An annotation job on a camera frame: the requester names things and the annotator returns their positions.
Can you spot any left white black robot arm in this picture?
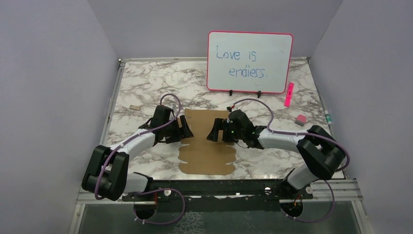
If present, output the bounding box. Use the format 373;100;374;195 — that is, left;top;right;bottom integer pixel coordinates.
81;105;194;201

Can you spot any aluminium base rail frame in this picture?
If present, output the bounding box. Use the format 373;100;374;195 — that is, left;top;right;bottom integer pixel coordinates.
69;179;372;234

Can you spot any pink grey eraser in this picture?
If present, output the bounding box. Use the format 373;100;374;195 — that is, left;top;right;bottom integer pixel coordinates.
295;115;306;126

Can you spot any pink framed whiteboard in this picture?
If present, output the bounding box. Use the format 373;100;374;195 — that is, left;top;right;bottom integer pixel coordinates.
206;31;294;94

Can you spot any brown cardboard box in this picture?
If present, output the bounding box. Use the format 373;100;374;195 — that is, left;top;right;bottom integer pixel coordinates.
178;109;236;176

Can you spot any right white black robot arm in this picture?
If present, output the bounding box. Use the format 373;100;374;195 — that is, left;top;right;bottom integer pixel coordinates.
206;110;345;198

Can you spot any pink highlighter marker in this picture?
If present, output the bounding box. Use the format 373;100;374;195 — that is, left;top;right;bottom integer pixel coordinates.
284;82;295;107

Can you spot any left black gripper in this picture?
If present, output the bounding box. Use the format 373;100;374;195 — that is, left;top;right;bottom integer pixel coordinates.
163;115;193;143

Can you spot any green white marker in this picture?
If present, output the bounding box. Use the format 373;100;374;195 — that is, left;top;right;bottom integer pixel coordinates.
324;110;332;126

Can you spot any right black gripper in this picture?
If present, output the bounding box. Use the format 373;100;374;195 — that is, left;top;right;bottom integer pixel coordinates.
206;118;244;143

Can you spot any small wooden block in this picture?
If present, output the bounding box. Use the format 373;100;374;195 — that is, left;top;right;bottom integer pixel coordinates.
129;105;141;111

